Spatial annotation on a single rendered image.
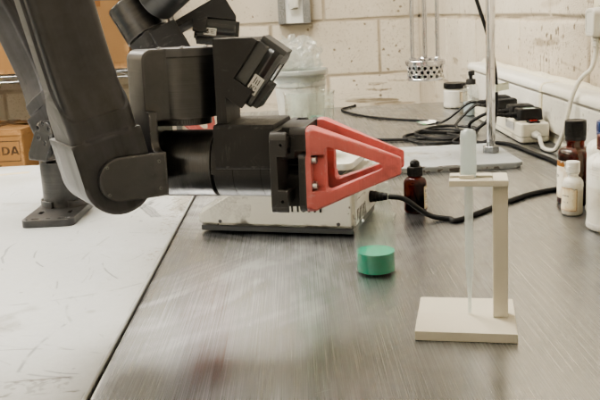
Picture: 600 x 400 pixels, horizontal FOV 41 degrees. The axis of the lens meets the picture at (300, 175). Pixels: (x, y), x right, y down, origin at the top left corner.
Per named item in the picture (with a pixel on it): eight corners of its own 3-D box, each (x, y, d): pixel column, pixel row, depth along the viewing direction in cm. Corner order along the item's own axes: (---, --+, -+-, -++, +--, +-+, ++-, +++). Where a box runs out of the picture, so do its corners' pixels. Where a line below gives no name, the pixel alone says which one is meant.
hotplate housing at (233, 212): (198, 233, 101) (193, 170, 99) (236, 207, 113) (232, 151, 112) (373, 238, 95) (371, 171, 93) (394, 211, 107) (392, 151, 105)
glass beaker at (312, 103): (278, 158, 102) (274, 91, 101) (324, 153, 105) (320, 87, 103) (300, 166, 96) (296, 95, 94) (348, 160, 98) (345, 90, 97)
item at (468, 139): (460, 183, 66) (459, 128, 65) (476, 183, 66) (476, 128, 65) (460, 185, 65) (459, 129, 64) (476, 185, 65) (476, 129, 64)
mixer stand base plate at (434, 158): (337, 177, 130) (337, 170, 130) (331, 155, 150) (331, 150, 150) (524, 167, 130) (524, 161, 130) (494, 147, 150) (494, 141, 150)
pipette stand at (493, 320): (414, 340, 65) (411, 183, 63) (420, 304, 73) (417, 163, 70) (518, 344, 63) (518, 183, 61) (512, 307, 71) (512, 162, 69)
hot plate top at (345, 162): (254, 169, 98) (254, 162, 98) (285, 152, 109) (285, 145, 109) (350, 170, 95) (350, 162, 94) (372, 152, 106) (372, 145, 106)
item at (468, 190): (462, 313, 67) (460, 131, 64) (462, 310, 68) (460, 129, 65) (477, 314, 67) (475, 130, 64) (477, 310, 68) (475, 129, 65)
